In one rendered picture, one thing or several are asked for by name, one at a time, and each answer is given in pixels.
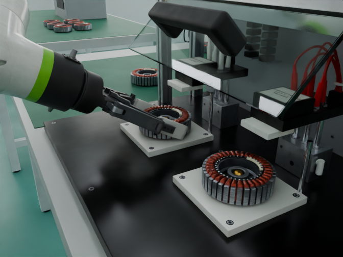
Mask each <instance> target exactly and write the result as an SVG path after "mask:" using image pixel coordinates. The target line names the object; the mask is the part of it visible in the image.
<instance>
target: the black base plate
mask: <svg viewBox="0 0 343 257"><path fill-rule="evenodd" d="M205 96H210V92H209V91H206V92H203V95H201V96H199V95H198V96H196V97H193V96H192V95H184V96H178V97H173V98H172V101H166V102H164V103H162V102H161V101H159V100H157V101H152V102H149V103H151V104H153V105H156V106H161V105H163V106H164V105H167V106H168V105H171V106H177V107H181V108H184V109H185V110H187V111H189V112H190V114H191V121H193V122H194V123H196V124H197V125H199V126H200V127H202V128H203V129H205V130H206V131H208V121H207V120H205V119H203V118H202V107H203V97H205ZM251 117H252V116H250V111H247V110H245V109H243V108H241V107H239V113H238V125H234V126H230V127H226V128H222V129H219V128H218V127H216V126H215V125H212V135H213V140H212V141H209V142H205V143H201V144H197V145H194V146H190V147H186V148H182V149H178V150H175V151H171V152H167V153H163V154H161V155H157V156H153V157H148V156H147V155H146V154H145V153H144V152H143V151H142V150H141V149H140V148H139V147H138V146H137V145H136V144H135V143H134V142H133V141H132V140H131V139H130V138H129V137H128V136H127V135H126V134H125V133H124V132H123V131H122V130H121V129H120V124H122V123H126V122H127V121H125V120H122V119H120V118H117V117H112V116H111V115H110V114H109V113H106V112H104V111H99V112H94V113H89V114H83V115H78V116H73V117H67V118H62V119H56V120H51V121H46V122H43V124H44V130H45V132H46V134H47V136H48V138H49V140H50V142H51V144H52V146H53V148H54V150H55V152H56V154H57V156H58V158H59V160H60V162H61V164H62V166H63V168H64V170H65V172H66V174H67V176H68V178H69V180H70V182H71V184H72V186H73V189H74V191H75V193H76V195H77V197H78V199H79V201H80V203H81V205H82V207H83V209H84V211H85V213H86V215H87V217H88V219H89V221H90V223H91V225H92V227H93V229H94V231H95V233H96V235H97V237H98V239H99V241H100V243H101V245H102V247H103V250H104V252H105V254H106V256H107V257H343V157H341V156H339V155H337V154H335V153H332V156H331V160H330V165H329V169H328V173H327V175H325V176H323V177H320V178H318V179H315V180H313V181H310V182H308V183H307V182H305V185H304V190H303V195H305V196H306V197H307V203H306V204H304V205H302V206H299V207H297V208H295V209H293V210H290V211H288V212H286V213H283V214H281V215H279V216H276V217H274V218H272V219H270V220H267V221H265V222H263V223H260V224H258V225H255V226H253V227H251V228H248V229H246V230H244V231H242V232H239V233H237V234H235V235H232V236H230V237H227V236H226V235H225V234H224V233H223V232H222V231H221V230H220V229H219V228H218V227H217V226H216V225H215V224H214V223H213V222H212V221H211V220H210V219H209V218H208V217H207V216H206V215H205V214H204V213H203V212H202V211H201V210H200V209H199V208H198V207H197V206H196V205H195V204H194V203H193V202H192V201H191V200H190V199H189V198H188V197H187V196H186V195H185V194H184V193H183V192H182V191H181V190H180V189H179V188H178V187H177V186H176V185H175V183H174V182H173V176H174V175H177V174H181V173H184V172H187V171H191V170H194V169H197V168H201V167H202V164H203V162H204V160H205V159H206V158H207V157H210V156H211V155H213V154H215V153H218V152H222V151H227V150H228V151H231V150H233V151H237V150H239V151H240V152H241V151H244V152H249V153H254V154H255V155H259V156H260V157H263V158H264V159H266V160H268V161H269V162H270V163H271V164H272V165H273V166H274V168H275V170H276V177H277V178H279V179H280V180H282V181H284V182H285V183H287V184H288V185H290V186H291V187H293V188H294V189H296V190H298V186H299V181H300V178H299V177H297V176H296V175H294V174H292V173H291V172H289V171H288V170H286V169H284V168H283V167H281V166H279V165H278V164H276V163H275V160H276V153H277V146H278V140H279V137H278V138H274V139H270V140H266V139H264V138H263V137H261V136H259V135H257V134H255V133H254V132H252V131H250V130H248V129H246V128H245V127H243V126H241V120H242V119H246V118H251ZM245 154H246V153H245Z"/></svg>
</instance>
